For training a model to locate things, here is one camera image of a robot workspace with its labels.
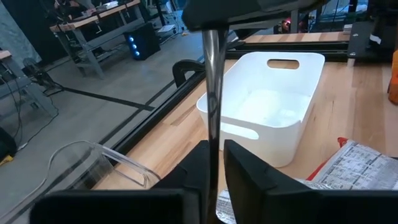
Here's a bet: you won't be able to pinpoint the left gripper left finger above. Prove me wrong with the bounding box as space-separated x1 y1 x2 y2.
29 139 212 224

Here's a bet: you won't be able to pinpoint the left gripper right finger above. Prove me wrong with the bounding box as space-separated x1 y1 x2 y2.
223 139 398 224

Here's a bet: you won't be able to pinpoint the black ladle with metal handle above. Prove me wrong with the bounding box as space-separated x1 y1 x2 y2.
182 0 330 224

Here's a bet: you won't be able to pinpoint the clear plastic bin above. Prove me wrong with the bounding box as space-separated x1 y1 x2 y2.
0 139 162 224

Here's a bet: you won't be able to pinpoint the white plastic bin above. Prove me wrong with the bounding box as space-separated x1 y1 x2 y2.
195 51 326 169

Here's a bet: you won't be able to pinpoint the black table clamp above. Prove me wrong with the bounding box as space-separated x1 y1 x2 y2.
172 58 206 88

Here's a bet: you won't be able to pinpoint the grey metal table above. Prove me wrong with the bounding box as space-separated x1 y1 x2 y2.
0 49 60 119

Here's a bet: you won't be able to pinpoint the computer tower blue lights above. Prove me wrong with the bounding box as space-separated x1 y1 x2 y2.
123 22 162 62

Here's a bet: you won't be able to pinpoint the wooden-top metal workbench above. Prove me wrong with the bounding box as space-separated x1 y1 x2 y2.
49 0 147 80

